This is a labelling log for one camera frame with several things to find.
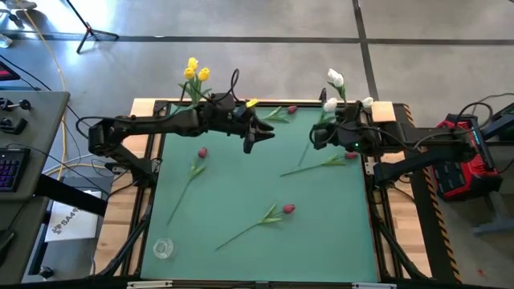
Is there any grey side desk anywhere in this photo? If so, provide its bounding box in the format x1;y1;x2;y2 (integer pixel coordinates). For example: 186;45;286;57
0;90;71;284

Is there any black backlit keyboard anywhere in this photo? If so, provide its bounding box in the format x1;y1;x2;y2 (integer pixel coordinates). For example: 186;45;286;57
0;147;32;193

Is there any black tripod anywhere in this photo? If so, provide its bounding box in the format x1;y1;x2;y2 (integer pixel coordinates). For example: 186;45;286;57
63;0;120;55

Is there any white metal bracket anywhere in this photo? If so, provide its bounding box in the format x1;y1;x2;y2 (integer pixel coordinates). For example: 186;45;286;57
352;282;397;289
126;279;173;289

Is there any black metal table frame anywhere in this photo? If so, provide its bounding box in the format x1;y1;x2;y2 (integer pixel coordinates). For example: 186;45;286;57
94;98;433;289

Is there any red black power station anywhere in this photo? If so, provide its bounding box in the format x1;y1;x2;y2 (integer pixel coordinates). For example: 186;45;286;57
432;113;504;201

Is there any yellow cable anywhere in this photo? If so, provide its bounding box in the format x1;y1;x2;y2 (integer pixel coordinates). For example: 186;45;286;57
19;7;109;181

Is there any grey metal stand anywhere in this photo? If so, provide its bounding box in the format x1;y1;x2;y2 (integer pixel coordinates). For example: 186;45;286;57
473;188;514;236

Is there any yellow black hazard tape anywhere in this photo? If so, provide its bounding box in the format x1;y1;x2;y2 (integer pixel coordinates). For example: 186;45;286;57
420;160;463;284

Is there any green table mat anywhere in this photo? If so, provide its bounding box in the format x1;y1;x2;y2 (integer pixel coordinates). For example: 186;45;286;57
140;104;381;284

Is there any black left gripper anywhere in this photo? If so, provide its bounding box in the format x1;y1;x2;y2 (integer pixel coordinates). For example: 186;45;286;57
230;104;276;155

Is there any black device red screen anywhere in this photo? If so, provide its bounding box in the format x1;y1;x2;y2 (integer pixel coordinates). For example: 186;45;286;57
0;59;21;83

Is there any black flat bar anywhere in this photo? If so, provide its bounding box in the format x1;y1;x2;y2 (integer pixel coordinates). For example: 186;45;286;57
35;173;109;218

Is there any black desk device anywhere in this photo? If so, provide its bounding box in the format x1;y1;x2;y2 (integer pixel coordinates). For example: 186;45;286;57
0;116;29;136

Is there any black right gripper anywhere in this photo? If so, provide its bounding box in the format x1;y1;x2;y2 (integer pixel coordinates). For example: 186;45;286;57
309;122;354;153

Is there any black joystick device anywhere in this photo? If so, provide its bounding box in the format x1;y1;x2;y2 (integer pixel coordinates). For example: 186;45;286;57
0;98;32;112

